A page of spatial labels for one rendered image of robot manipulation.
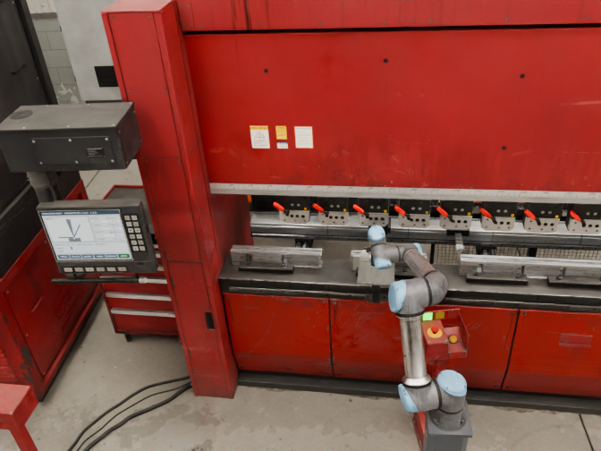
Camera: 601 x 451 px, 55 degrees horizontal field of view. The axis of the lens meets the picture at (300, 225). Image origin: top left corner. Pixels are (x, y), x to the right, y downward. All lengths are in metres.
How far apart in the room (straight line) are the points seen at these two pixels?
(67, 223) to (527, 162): 2.04
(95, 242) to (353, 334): 1.47
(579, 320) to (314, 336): 1.38
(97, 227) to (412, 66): 1.50
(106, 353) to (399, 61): 2.76
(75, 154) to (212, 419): 1.85
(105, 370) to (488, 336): 2.42
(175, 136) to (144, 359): 1.89
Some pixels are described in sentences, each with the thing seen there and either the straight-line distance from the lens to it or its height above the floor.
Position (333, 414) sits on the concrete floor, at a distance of 3.58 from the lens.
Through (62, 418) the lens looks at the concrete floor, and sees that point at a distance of 3.96.
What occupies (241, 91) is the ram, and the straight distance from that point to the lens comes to 2.70.
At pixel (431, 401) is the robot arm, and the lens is 2.43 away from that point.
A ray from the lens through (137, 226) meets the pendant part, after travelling 2.56.
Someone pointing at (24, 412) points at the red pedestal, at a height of 0.73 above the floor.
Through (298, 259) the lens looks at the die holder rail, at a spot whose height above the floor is 0.93.
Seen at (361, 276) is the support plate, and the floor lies 1.00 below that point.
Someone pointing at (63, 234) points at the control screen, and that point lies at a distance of 2.71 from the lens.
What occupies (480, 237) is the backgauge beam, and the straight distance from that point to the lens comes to 3.32.
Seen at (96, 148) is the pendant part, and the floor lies 1.86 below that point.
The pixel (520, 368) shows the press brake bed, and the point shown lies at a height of 0.34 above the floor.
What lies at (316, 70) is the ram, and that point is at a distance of 2.60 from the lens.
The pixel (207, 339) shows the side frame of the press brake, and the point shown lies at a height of 0.51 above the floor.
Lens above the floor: 2.83
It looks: 34 degrees down
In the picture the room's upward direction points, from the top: 4 degrees counter-clockwise
